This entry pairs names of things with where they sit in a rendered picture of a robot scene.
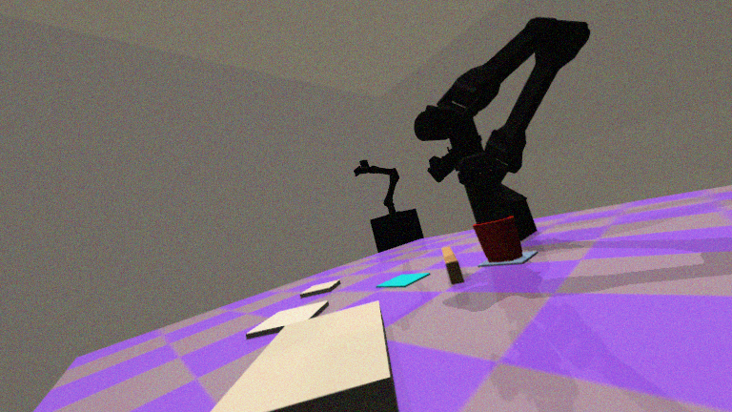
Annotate tan wooden flat bar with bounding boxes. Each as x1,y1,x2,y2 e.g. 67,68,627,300
441,246,465,284

